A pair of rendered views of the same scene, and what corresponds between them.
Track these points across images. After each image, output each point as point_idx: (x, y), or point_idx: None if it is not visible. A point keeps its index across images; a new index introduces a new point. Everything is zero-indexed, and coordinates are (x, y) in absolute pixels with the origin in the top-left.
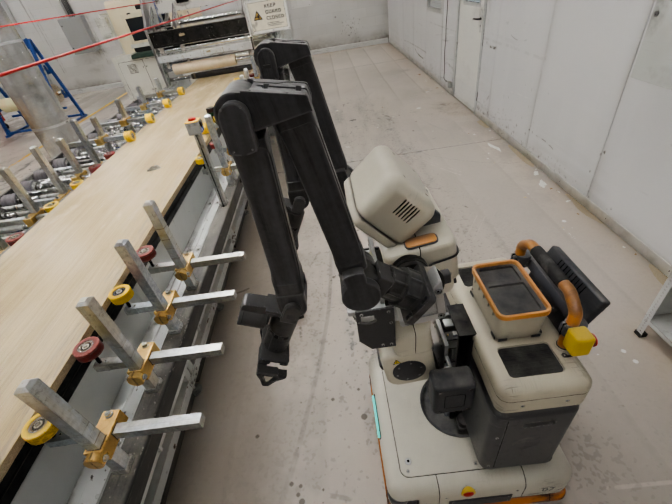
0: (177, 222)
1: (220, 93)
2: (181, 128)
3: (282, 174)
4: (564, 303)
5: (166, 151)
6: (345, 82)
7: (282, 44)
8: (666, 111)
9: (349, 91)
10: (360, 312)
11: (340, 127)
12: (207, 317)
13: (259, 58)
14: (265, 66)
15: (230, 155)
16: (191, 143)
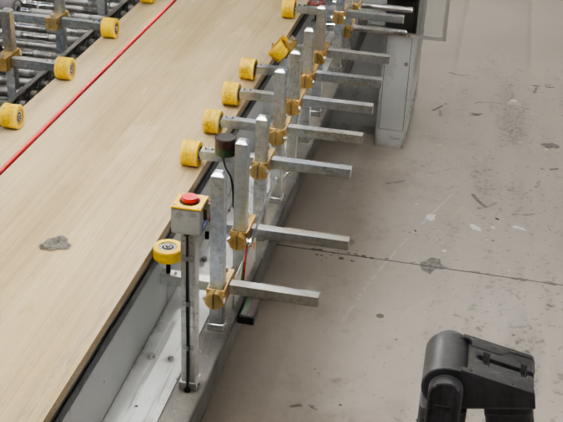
0: (75, 414)
1: (240, 30)
2: (132, 125)
3: (328, 259)
4: None
5: (89, 193)
6: (555, 17)
7: (485, 379)
8: None
9: (560, 49)
10: None
11: (512, 158)
12: None
13: (433, 393)
14: (439, 407)
15: (234, 249)
16: (151, 187)
